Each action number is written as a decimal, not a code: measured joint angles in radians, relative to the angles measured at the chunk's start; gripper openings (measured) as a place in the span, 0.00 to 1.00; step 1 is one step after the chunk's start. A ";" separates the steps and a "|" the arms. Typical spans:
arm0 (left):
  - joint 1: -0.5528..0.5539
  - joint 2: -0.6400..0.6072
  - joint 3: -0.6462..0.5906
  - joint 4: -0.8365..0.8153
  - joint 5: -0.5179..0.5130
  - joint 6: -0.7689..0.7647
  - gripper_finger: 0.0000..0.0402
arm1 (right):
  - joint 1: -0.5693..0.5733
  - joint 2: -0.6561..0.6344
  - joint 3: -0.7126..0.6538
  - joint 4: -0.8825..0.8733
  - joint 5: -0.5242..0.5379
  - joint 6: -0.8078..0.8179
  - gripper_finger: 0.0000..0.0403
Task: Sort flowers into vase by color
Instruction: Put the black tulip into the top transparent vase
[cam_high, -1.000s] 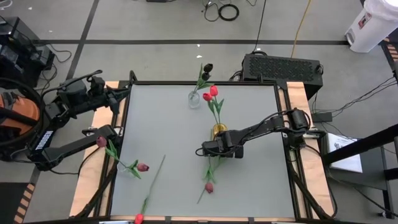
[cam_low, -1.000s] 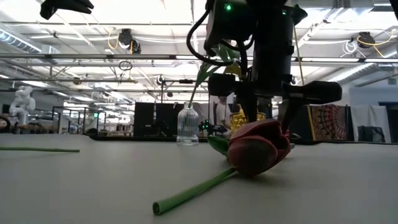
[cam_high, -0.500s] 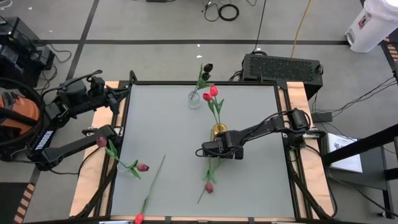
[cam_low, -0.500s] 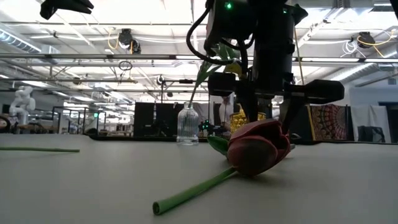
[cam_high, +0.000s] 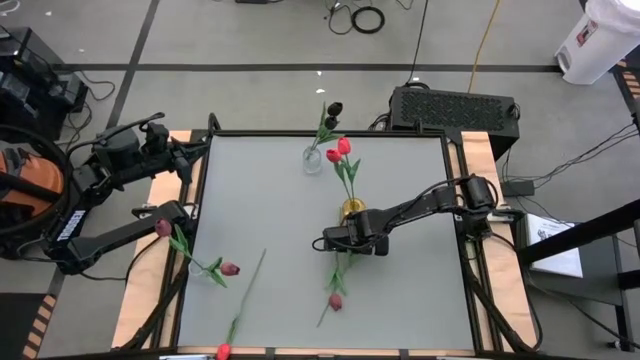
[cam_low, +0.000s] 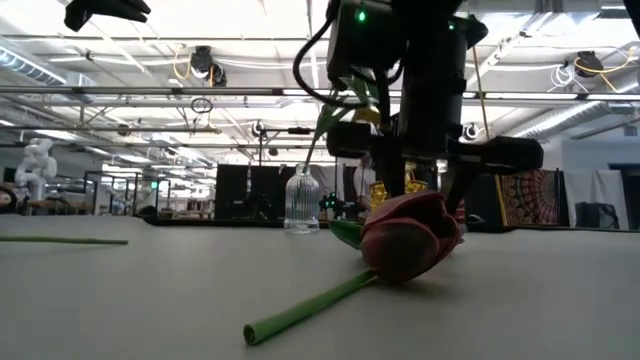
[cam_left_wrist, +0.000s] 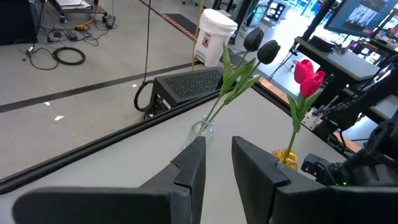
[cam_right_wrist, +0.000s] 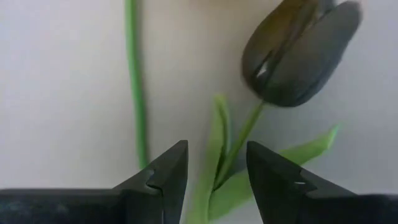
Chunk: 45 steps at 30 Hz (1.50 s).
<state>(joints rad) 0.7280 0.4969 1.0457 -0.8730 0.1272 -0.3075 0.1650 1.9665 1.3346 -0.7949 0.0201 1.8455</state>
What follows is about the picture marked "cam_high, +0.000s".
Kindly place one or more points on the yellow glass vase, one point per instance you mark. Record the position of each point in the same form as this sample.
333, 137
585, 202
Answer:
353, 204

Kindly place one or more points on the bright red artificial tulip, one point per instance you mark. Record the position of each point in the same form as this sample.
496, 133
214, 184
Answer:
223, 351
333, 155
344, 145

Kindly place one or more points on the black power brick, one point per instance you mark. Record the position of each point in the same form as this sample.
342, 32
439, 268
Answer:
517, 187

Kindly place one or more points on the small clear glass vase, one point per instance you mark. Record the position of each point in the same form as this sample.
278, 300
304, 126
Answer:
197, 274

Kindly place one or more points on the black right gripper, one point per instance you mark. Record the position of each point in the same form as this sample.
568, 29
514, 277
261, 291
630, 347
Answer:
345, 237

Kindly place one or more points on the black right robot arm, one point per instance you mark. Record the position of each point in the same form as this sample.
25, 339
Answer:
425, 202

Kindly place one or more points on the black equipment boxes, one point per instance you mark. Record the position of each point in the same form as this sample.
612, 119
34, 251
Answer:
30, 80

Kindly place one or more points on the clear ribbed glass vase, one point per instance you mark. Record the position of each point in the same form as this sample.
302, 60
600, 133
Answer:
312, 162

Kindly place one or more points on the black metal stand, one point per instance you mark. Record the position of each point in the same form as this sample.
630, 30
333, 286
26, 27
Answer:
580, 232

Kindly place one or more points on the white trash bin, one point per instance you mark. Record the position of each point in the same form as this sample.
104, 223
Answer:
595, 45

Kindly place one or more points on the wooden table side board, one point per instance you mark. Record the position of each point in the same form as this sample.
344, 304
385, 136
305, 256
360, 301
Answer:
500, 280
150, 300

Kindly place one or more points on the orange shop vacuum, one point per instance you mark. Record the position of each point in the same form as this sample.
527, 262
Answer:
30, 182

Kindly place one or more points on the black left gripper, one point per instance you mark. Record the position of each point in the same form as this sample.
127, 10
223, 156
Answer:
157, 150

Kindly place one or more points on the black vented computer case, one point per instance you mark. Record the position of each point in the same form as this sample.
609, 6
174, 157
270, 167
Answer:
450, 107

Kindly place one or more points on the red vacuum cleaner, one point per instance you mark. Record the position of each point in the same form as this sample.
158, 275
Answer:
50, 142

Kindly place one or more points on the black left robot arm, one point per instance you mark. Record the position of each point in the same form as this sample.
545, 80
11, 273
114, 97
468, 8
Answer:
100, 245

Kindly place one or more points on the white printed booklet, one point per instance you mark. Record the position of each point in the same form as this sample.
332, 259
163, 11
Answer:
555, 250

